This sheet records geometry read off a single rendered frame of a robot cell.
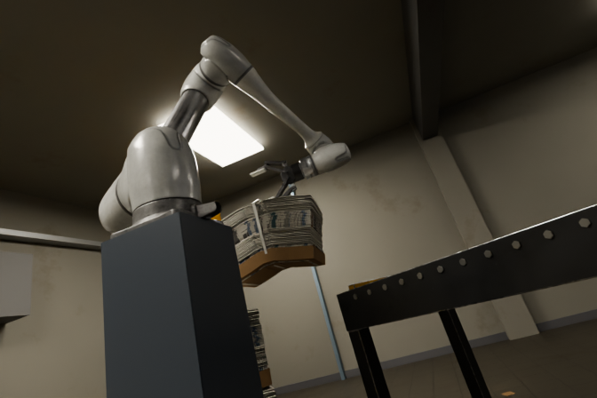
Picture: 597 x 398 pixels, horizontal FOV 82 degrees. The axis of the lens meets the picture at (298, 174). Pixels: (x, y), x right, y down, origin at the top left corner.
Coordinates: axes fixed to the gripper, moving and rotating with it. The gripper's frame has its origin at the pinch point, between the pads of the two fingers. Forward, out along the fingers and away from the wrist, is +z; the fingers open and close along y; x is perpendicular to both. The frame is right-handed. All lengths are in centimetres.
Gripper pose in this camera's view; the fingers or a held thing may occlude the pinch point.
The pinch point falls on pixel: (257, 188)
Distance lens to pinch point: 146.9
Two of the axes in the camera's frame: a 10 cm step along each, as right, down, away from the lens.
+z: -9.2, 3.8, 0.7
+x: 2.1, 3.6, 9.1
